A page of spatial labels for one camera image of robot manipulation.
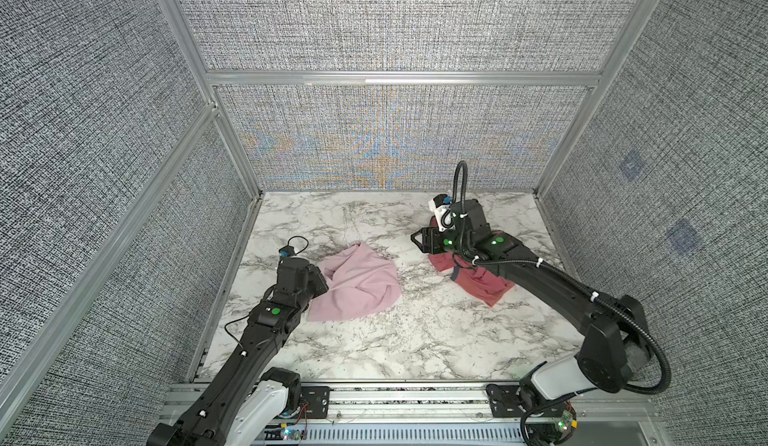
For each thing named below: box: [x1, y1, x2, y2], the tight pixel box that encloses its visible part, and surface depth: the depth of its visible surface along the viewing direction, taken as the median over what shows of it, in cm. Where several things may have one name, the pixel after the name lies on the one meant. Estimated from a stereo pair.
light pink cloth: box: [307, 242, 402, 322], surface depth 91 cm
